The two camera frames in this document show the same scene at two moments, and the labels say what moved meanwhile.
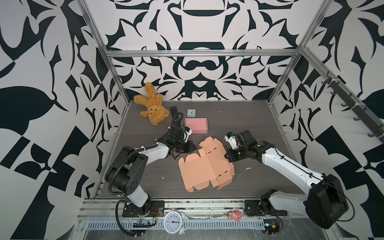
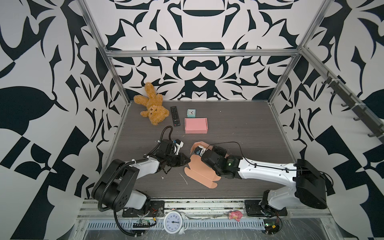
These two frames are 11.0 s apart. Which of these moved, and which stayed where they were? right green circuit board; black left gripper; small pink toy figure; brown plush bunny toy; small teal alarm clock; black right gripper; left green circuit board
Moved: black left gripper; black right gripper
Stayed: brown plush bunny toy; small pink toy figure; small teal alarm clock; right green circuit board; left green circuit board
